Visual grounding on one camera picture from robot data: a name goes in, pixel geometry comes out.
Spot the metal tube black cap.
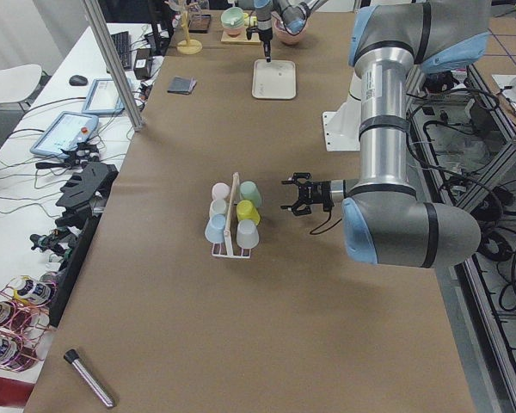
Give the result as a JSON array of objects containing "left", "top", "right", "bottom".
[{"left": 64, "top": 348, "right": 116, "bottom": 409}]

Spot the cream rabbit tray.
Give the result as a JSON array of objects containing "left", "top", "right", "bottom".
[{"left": 251, "top": 59, "right": 297, "bottom": 100}]

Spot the yellow cup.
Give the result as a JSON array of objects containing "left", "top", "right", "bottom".
[{"left": 236, "top": 200, "right": 261, "bottom": 225}]

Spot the copper wire bottle basket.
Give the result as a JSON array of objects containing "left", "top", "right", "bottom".
[{"left": 0, "top": 275, "right": 58, "bottom": 373}]

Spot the blue teach pendant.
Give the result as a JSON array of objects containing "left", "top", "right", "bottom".
[{"left": 30, "top": 111, "right": 99, "bottom": 158}]

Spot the pink cup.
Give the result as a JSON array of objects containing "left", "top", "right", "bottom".
[{"left": 211, "top": 182, "right": 230, "bottom": 200}]

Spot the wooden mug tree stand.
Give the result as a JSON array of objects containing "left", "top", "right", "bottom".
[{"left": 165, "top": 0, "right": 202, "bottom": 55}]

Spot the dark red tray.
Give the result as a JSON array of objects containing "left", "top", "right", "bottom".
[{"left": 188, "top": 15, "right": 212, "bottom": 34}]

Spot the wooden board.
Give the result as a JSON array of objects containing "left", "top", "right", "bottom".
[{"left": 221, "top": 15, "right": 261, "bottom": 46}]

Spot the pink bowl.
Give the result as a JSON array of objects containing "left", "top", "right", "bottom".
[{"left": 273, "top": 19, "right": 308, "bottom": 46}]

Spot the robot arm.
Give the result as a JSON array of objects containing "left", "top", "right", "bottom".
[
  {"left": 245, "top": 1, "right": 333, "bottom": 216},
  {"left": 290, "top": 1, "right": 491, "bottom": 268}
]

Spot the grey cup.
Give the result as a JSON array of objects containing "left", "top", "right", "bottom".
[{"left": 236, "top": 219, "right": 260, "bottom": 250}]

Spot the white chair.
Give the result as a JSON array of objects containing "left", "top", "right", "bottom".
[{"left": 0, "top": 64, "right": 42, "bottom": 113}]

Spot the aluminium frame post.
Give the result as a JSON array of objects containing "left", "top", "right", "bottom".
[{"left": 81, "top": 0, "right": 144, "bottom": 132}]

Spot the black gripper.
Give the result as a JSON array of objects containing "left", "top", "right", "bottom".
[{"left": 280, "top": 172, "right": 332, "bottom": 215}]

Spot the black keyboard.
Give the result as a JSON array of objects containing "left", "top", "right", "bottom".
[{"left": 111, "top": 31, "right": 132, "bottom": 71}]

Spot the black computer mouse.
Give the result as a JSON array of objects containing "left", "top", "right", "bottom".
[{"left": 69, "top": 75, "right": 88, "bottom": 87}]

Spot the tea bottle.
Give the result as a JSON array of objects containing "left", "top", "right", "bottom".
[{"left": 11, "top": 277, "right": 55, "bottom": 305}]

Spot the white wire cup rack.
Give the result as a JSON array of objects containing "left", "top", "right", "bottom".
[{"left": 211, "top": 172, "right": 252, "bottom": 259}]

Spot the grey folded cloth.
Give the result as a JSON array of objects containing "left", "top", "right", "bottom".
[{"left": 167, "top": 77, "right": 197, "bottom": 95}]

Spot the green cup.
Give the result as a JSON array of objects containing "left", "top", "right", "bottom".
[{"left": 239, "top": 181, "right": 262, "bottom": 208}]

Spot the cream cup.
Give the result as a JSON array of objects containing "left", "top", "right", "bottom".
[{"left": 209, "top": 199, "right": 229, "bottom": 218}]

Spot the light blue cup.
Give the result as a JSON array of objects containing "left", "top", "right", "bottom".
[{"left": 205, "top": 214, "right": 226, "bottom": 243}]

